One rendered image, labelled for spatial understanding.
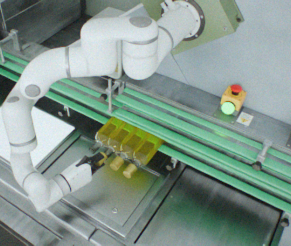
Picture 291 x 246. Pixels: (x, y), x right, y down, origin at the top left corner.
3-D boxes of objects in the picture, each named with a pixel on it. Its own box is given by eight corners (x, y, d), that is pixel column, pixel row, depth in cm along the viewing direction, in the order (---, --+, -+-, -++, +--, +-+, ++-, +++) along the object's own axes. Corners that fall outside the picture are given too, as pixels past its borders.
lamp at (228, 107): (222, 108, 125) (219, 112, 123) (224, 99, 122) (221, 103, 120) (233, 112, 123) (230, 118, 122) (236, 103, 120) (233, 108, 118)
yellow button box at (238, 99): (225, 98, 131) (218, 109, 127) (229, 83, 126) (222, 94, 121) (243, 105, 128) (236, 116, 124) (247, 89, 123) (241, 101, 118)
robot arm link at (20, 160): (40, 136, 104) (53, 191, 114) (22, 123, 114) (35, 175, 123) (15, 147, 100) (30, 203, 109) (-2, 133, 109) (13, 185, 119)
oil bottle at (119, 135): (133, 119, 150) (105, 151, 137) (133, 110, 146) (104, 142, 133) (144, 125, 147) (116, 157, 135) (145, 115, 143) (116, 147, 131)
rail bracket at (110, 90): (116, 101, 148) (99, 118, 140) (116, 68, 136) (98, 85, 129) (122, 103, 146) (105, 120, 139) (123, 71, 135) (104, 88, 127)
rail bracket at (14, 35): (24, 45, 180) (-8, 66, 167) (19, 16, 168) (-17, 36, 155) (31, 48, 178) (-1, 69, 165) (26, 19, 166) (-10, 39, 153)
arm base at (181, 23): (153, 4, 114) (128, 23, 105) (180, -15, 104) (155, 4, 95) (179, 42, 117) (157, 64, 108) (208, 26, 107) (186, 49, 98)
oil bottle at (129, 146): (145, 124, 147) (117, 157, 135) (146, 115, 143) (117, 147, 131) (157, 129, 145) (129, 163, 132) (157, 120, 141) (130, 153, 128)
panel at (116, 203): (15, 98, 179) (-37, 138, 159) (13, 94, 177) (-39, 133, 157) (169, 177, 142) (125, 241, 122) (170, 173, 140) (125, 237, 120)
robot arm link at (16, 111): (60, 139, 101) (63, 117, 115) (46, 71, 92) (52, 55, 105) (5, 145, 101) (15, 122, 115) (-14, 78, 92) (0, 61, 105)
